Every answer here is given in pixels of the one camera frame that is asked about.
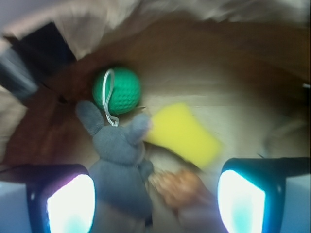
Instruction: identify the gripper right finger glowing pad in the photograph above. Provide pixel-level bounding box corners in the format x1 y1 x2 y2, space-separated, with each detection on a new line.
217 157 311 233

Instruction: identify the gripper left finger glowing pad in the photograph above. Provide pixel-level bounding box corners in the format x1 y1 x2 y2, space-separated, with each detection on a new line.
0 164 95 233

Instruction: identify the gray plush bunny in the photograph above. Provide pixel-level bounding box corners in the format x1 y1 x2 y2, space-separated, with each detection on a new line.
75 100 154 221

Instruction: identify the orange spiral seashell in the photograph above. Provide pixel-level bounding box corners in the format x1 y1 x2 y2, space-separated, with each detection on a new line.
150 170 213 210

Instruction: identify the yellow sponge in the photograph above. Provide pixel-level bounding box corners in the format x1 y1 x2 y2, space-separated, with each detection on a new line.
145 103 222 169

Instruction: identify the green golf ball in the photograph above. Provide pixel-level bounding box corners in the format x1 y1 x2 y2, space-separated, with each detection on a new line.
92 67 141 116

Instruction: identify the brown crumpled paper liner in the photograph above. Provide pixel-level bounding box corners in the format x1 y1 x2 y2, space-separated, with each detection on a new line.
0 0 311 233

